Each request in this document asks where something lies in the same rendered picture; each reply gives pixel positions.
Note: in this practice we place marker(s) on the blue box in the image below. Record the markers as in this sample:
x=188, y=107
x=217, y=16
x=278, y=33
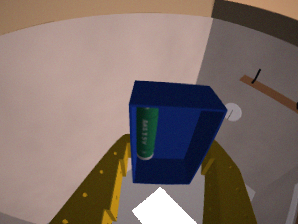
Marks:
x=183, y=137

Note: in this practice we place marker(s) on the green aaa battery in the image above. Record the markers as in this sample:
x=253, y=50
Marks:
x=146, y=127

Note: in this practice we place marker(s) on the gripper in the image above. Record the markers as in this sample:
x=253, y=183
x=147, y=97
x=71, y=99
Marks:
x=96, y=200

